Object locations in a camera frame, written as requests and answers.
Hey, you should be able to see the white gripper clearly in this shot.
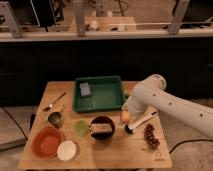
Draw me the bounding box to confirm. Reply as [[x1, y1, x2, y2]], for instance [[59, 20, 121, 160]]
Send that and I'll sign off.
[[122, 96, 144, 117]]

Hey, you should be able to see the yellow-red apple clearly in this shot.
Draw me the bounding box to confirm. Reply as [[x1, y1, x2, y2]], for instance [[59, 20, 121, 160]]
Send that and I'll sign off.
[[121, 111, 130, 124]]

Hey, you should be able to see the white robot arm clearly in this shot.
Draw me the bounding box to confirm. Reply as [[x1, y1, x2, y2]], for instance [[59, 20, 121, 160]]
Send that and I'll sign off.
[[123, 74, 213, 139]]

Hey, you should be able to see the green plastic tray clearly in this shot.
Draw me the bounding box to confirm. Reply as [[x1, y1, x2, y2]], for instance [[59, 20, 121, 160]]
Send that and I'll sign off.
[[72, 76, 125, 113]]

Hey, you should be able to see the dark bowl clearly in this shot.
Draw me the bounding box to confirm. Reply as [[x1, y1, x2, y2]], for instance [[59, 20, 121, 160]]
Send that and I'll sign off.
[[89, 116, 115, 140]]

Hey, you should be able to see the wooden block in bowl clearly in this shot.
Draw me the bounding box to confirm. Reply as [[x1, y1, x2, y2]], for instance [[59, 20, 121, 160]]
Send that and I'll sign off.
[[91, 124, 112, 134]]

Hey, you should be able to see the blue-grey sponge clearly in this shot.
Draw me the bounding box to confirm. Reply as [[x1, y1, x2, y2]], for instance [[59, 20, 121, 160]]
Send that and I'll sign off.
[[79, 82, 91, 97]]

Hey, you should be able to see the small green cup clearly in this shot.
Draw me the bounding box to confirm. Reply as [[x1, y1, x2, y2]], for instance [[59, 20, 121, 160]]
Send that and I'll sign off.
[[74, 120, 89, 136]]

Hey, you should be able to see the metal measuring cup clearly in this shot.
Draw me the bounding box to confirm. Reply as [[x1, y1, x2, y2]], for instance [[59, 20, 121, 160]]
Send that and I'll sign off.
[[47, 112, 62, 128]]

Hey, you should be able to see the wooden table board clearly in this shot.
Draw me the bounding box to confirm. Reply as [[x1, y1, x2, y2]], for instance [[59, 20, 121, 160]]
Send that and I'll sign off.
[[19, 81, 172, 170]]

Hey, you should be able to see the metal spoon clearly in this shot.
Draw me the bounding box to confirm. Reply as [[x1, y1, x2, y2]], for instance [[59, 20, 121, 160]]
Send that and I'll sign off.
[[42, 92, 66, 112]]

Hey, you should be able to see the orange plastic bowl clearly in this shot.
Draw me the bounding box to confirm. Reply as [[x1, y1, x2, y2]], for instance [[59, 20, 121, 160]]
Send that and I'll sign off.
[[31, 127, 64, 159]]

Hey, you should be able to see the grey floor panel left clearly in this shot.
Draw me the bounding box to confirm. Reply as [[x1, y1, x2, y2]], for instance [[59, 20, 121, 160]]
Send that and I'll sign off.
[[0, 107, 28, 152]]

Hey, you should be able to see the black cable on floor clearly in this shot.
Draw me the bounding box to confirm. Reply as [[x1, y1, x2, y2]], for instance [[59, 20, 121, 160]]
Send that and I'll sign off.
[[168, 138, 213, 155]]

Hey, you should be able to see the metal frame rail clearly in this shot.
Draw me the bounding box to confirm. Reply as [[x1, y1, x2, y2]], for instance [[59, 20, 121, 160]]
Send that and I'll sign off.
[[0, 0, 213, 42]]

